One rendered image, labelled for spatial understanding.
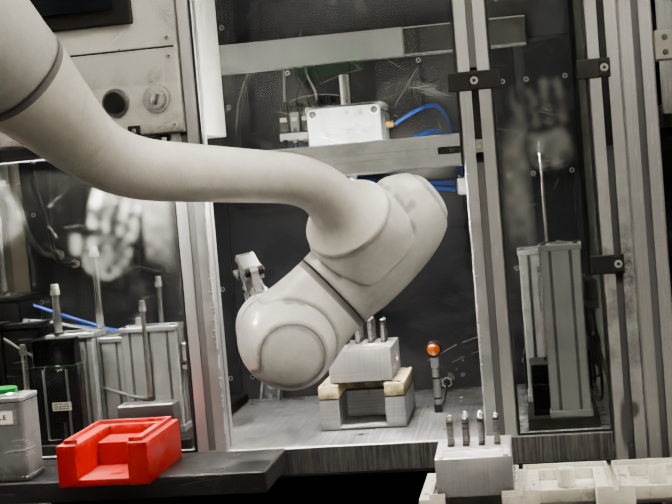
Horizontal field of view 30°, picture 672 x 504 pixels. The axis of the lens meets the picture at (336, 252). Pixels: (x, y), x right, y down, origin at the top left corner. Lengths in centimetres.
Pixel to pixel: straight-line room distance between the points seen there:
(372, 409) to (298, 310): 63
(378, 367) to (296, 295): 52
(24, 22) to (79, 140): 13
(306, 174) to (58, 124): 30
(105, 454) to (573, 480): 64
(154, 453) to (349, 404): 40
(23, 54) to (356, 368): 95
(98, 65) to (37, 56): 74
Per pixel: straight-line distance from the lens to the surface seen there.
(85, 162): 117
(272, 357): 135
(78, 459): 171
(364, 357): 189
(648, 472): 167
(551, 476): 171
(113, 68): 183
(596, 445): 178
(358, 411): 198
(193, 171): 123
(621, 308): 176
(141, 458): 168
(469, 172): 174
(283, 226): 221
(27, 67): 110
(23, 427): 178
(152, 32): 182
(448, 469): 158
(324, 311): 139
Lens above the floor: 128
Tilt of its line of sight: 3 degrees down
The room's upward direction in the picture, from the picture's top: 5 degrees counter-clockwise
